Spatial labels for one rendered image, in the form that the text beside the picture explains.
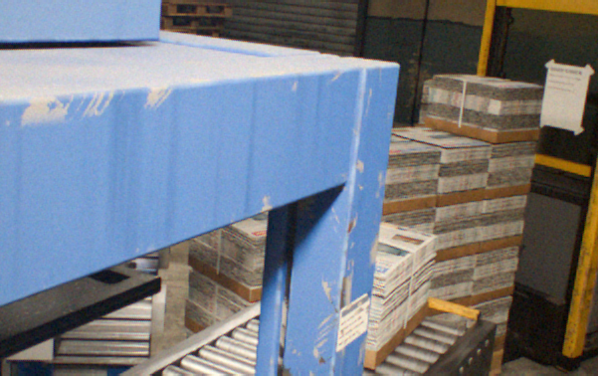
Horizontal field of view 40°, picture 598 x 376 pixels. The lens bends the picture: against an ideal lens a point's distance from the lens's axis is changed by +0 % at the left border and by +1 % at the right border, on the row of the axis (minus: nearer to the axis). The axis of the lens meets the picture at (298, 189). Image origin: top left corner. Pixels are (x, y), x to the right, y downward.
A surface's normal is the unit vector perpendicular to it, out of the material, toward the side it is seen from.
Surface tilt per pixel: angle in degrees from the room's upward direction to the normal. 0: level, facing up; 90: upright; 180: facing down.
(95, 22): 90
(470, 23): 90
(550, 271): 90
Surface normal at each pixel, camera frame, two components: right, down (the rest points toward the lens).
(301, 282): -0.49, 0.17
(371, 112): 0.87, 0.20
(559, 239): -0.77, 0.08
